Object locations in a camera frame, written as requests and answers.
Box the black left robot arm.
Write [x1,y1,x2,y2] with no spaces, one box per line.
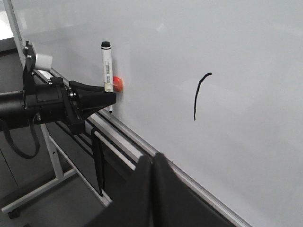
[0,42,116,135]

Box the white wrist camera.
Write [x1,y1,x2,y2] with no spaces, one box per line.
[23,44,53,72]

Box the white whiteboard surface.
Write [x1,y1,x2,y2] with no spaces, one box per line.
[6,0,303,227]

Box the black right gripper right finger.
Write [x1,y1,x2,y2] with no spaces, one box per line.
[151,153,234,227]

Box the red round magnet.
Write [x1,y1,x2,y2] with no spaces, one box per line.
[113,76,124,92]

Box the white whiteboard marker pen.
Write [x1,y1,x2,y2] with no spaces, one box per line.
[100,41,114,114]

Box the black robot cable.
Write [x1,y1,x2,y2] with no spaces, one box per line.
[0,113,41,159]

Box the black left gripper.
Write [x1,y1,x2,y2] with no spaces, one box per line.
[22,41,116,135]

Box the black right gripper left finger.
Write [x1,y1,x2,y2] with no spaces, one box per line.
[86,156,152,227]

